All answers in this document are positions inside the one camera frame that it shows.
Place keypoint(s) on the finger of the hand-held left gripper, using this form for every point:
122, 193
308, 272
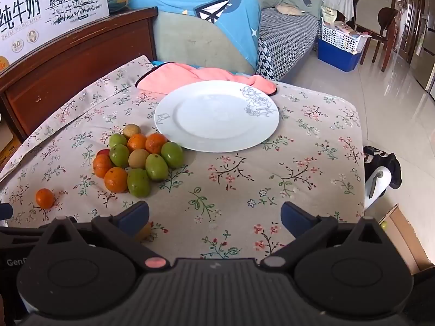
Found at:
5, 211

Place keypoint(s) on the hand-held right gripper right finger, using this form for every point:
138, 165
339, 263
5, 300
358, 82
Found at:
295, 219

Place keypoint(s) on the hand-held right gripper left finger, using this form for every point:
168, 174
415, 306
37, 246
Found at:
131, 219

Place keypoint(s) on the tan longan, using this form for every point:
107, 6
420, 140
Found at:
145, 232
138, 158
132, 130

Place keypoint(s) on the green jujube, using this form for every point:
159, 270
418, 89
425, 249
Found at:
138, 182
156, 166
172, 154
119, 155
117, 140

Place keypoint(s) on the small orange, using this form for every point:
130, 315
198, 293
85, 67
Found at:
45, 198
116, 179
137, 142
102, 166
156, 142

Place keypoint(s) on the red cherry tomato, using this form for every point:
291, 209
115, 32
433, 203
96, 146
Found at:
103, 151

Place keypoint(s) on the white plate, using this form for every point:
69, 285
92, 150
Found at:
210, 115

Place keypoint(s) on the floral tablecloth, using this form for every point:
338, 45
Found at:
238, 193

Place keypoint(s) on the yellow cardboard box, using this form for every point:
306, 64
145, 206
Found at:
8, 142

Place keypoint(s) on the black white ride-on toy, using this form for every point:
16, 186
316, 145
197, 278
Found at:
380, 166

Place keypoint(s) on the brown cardboard box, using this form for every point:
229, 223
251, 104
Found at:
404, 237

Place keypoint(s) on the brown wooden headboard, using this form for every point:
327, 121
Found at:
68, 74

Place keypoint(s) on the pink towel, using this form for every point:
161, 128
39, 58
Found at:
190, 78

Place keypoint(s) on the blue storage bin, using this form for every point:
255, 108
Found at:
336, 59

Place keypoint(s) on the houndstooth sofa cover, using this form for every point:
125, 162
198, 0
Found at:
289, 40

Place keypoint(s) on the white plastic basket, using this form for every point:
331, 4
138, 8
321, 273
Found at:
340, 39

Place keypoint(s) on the pale green sofa armrest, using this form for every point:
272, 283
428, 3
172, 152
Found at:
190, 40

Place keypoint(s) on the silver refrigerator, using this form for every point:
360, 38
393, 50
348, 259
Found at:
426, 57

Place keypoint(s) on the white yellow bag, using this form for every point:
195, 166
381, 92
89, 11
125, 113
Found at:
329, 13

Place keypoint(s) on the beige cushion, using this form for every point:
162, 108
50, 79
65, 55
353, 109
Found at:
289, 9

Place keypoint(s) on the brown wooden chair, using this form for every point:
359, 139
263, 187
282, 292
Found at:
356, 1
387, 17

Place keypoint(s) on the brown wooden door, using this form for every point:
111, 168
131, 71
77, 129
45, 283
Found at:
409, 17

